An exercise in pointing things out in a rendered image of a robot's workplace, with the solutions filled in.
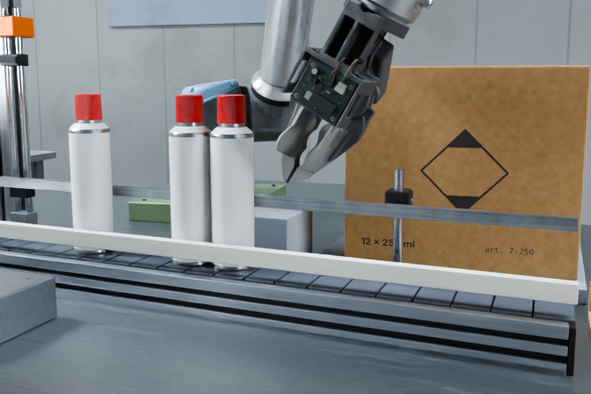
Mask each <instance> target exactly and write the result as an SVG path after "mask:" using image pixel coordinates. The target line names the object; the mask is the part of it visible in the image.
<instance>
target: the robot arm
mask: <svg viewBox="0 0 591 394"><path fill-rule="evenodd" d="M432 4H433V0H346V1H345V2H344V3H343V6H344V7H345V8H344V9H343V11H342V12H341V14H340V16H339V19H338V21H337V22H336V24H335V26H334V27H333V29H332V32H331V33H330V35H329V37H328V39H327V41H326V43H325V45H324V46H323V48H318V47H308V44H309V37H310V28H311V21H312V16H313V11H314V5H315V0H268V1H267V9H266V25H265V33H264V41H263V50H262V58H261V66H260V70H259V71H257V72H256V73H255V74H254V75H253V77H252V85H251V86H239V82H238V81H237V80H236V79H231V80H224V81H218V82H212V83H206V84H196V85H191V86H188V87H186V88H185V89H184V90H183V91H182V93H181V94H201V95H203V105H204V122H203V125H204V126H206V127H207V128H208V129H209V130H210V131H211V132H212V131H213V130H214V129H215V128H216V127H218V123H217V96H218V95H245V119H246V123H245V124H244V125H245V126H246V127H248V128H249V129H250V130H251V131H252V132H253V133H254V137H253V142H274V141H277V142H276V144H275V149H276V150H277V151H279V152H280V153H282V156H281V168H282V175H283V180H284V181H285V182H286V183H288V184H289V185H293V184H295V183H298V182H301V181H303V180H305V179H307V178H309V177H311V176H312V175H314V174H315V173H317V172H318V171H320V170H321V169H323V168H324V167H326V166H327V165H328V164H329V163H330V162H332V161H333V160H335V159H336V158H338V157H339V156H341V155H342V154H343V153H345V152H346V151H347V150H349V149H350V148H352V147H353V146H354V145H355V144H356V143H357V142H358V141H360V139H361V138H362V137H363V135H364V134H365V132H366V130H367V128H368V124H369V122H370V120H371V118H372V116H373V115H374V114H375V113H376V111H375V110H373V109H372V108H371V106H372V105H373V104H376V103H377V102H378V101H379V100H380V98H381V97H382V96H383V95H384V93H385V92H386V89H387V84H388V79H389V74H390V66H391V60H392V56H393V50H394V45H393V44H391V43H390V42H388V41H387V40H386V39H385V38H384V37H385V35H386V33H387V32H388V33H391V34H393V35H395V36H397V37H399V38H400V39H404V38H405V36H406V35H407V33H408V31H409V29H410V27H409V26H407V24H408V23H409V24H413V23H415V22H416V20H417V18H418V16H419V15H420V13H421V12H422V8H423V7H425V8H427V9H429V8H430V7H431V6H432ZM322 119H323V120H325V121H326V122H328V123H329V124H325V125H323V126H322V128H321V130H320V131H319V133H318V140H317V145H316V146H315V148H314V149H313V150H311V151H310V152H308V153H307V155H306V158H305V161H304V162H303V164H302V165H299V164H300V157H301V155H302V153H303V152H304V151H305V150H306V149H307V141H308V138H309V136H310V134H311V133H312V132H313V131H315V130H316V129H317V128H318V126H319V124H320V122H321V120H322Z"/></svg>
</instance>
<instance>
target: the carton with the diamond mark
mask: <svg viewBox="0 0 591 394"><path fill-rule="evenodd" d="M590 74H591V67H590V66H589V65H526V66H390V74H389V79H388V84H387V89H386V92H385V93H384V95H383V96H382V97H381V98H380V100H379V101H378V102H377V103H376V104H373V105H372V106H371V108H372V109H373V110H375V111H376V113H375V114H374V115H373V116H372V118H371V120H370V122H369V124H368V128H367V130H366V132H365V134H364V135H363V137H362V138H361V139H360V141H358V142H357V143H356V144H355V145H354V146H353V147H352V148H350V149H349V150H347V151H346V155H345V201H365V202H377V203H384V194H385V191H387V190H388V189H390V188H392V187H394V171H395V169H404V170H405V182H404V188H410V189H412V191H413V194H412V198H413V205H415V206H428V207H440V208H464V209H476V210H489V211H501V212H514V213H526V214H539V215H563V216H576V217H579V231H578V232H571V231H560V230H539V229H527V228H516V227H505V226H493V225H483V224H471V223H450V222H438V221H427V220H416V219H405V218H403V255H402V263H406V264H414V265H423V266H439V267H448V268H456V269H465V270H473V271H482V272H490V273H499V274H515V275H524V276H532V277H541V278H549V279H558V280H566V281H577V279H578V267H579V253H580V226H581V212H582V198H583V184H584V171H585V156H586V142H587V116H588V101H589V88H590ZM392 251H393V217H382V216H371V215H349V214H345V236H344V257H348V258H357V259H372V260H381V261H389V262H392Z"/></svg>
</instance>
